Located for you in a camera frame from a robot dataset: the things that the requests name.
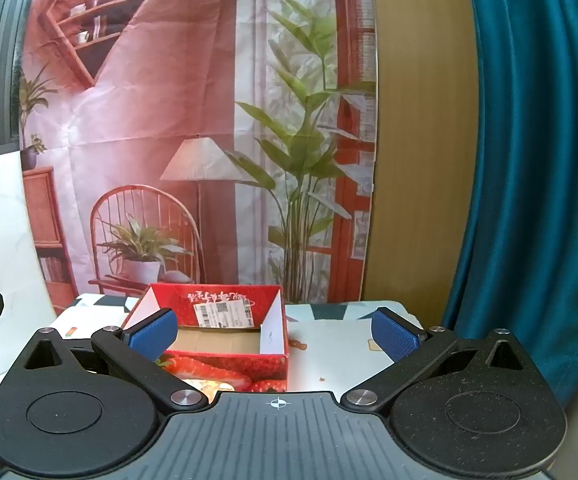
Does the teal curtain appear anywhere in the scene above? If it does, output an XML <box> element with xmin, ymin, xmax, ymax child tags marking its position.
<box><xmin>441</xmin><ymin>0</ymin><xmax>578</xmax><ymax>411</ymax></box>

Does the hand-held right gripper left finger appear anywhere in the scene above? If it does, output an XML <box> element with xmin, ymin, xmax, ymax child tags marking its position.
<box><xmin>13</xmin><ymin>307</ymin><xmax>210</xmax><ymax>417</ymax></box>

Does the printed room scene wall tapestry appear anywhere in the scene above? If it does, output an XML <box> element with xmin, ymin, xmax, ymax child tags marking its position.
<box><xmin>19</xmin><ymin>0</ymin><xmax>377</xmax><ymax>307</ymax></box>

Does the red strawberry print box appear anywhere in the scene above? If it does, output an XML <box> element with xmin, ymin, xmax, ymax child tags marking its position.
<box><xmin>121</xmin><ymin>282</ymin><xmax>290</xmax><ymax>395</ymax></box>

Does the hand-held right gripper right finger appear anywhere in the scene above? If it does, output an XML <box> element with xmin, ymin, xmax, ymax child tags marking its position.
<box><xmin>341</xmin><ymin>306</ymin><xmax>552</xmax><ymax>417</ymax></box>

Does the printed white tablecloth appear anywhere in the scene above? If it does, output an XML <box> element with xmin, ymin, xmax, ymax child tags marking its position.
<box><xmin>51</xmin><ymin>292</ymin><xmax>420</xmax><ymax>396</ymax></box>

